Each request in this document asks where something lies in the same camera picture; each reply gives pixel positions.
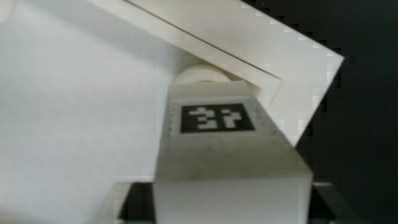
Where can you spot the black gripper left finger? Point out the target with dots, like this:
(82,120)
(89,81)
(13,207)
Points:
(128,206)

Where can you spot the white square table top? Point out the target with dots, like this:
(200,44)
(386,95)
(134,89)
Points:
(93,54)

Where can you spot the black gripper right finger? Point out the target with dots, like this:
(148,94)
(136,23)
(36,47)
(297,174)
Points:
(329,209)

